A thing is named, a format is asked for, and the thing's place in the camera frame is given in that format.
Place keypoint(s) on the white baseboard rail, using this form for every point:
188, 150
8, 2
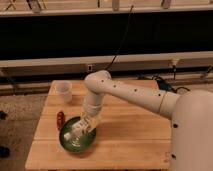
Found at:
68, 65

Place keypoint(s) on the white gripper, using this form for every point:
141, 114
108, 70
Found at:
89, 123

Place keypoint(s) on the translucent plastic cup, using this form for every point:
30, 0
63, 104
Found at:
64, 90

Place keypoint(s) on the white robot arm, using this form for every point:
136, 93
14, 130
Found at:
191, 116

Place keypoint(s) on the small red-brown object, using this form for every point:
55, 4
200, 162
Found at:
60, 119

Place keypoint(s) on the green ceramic bowl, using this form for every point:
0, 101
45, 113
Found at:
78, 144

